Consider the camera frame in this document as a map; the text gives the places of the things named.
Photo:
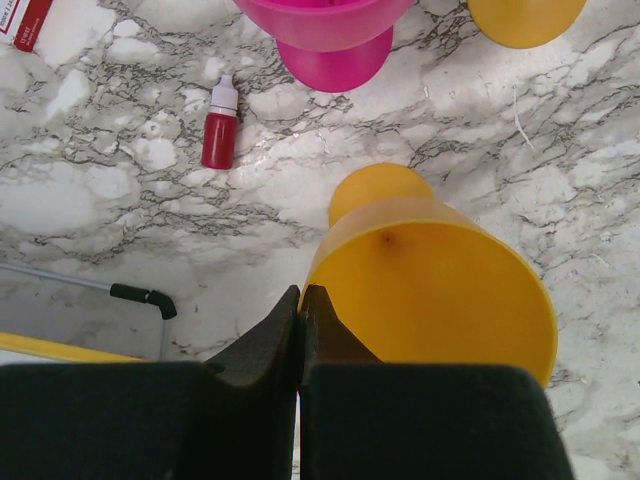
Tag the yellow wine glass front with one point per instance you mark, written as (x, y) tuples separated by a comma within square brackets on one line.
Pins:
[(523, 24)]

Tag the pink plastic wine glass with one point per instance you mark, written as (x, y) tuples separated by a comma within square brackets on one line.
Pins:
[(330, 46)]

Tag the yellow wine glass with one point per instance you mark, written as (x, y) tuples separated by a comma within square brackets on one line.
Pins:
[(417, 282), (523, 24)]

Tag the small red card box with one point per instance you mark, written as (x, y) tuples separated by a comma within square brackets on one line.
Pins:
[(21, 22)]

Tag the small whiteboard wooden frame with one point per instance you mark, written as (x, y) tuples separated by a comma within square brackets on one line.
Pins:
[(83, 315)]

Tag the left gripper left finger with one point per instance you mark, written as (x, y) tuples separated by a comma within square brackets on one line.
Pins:
[(230, 417)]

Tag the small red dropper bottle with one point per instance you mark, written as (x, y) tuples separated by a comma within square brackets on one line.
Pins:
[(220, 127)]

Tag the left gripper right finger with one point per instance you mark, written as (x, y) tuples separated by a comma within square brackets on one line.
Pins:
[(362, 418)]

